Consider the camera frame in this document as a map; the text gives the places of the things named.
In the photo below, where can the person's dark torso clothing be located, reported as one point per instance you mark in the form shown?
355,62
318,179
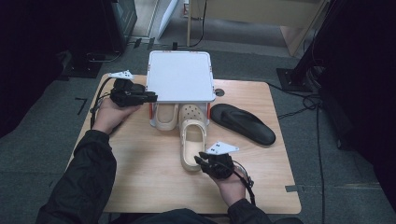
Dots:
174,218

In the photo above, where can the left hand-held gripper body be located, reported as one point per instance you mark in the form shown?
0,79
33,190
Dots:
123,95

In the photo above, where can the black cabinet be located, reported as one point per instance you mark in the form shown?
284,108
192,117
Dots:
106,25

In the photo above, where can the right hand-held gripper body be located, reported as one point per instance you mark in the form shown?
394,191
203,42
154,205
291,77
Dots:
219,166

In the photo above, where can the black stand base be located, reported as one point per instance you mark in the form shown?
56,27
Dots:
82,67

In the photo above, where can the black metal stand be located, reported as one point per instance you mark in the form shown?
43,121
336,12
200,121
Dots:
295,79

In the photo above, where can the person's left hand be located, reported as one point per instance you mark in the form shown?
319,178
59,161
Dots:
107,118

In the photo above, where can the black slipper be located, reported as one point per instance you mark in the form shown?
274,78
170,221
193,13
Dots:
246,124

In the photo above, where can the person's right hand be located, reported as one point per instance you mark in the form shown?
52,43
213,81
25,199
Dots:
235,188

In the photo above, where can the white shoe rack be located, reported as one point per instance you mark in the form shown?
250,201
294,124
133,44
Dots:
180,76

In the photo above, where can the small black plug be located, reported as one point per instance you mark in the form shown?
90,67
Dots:
175,46

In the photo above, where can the white board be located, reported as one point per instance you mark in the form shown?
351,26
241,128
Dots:
167,18

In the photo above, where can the beige clog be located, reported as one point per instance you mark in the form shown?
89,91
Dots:
192,140
166,116

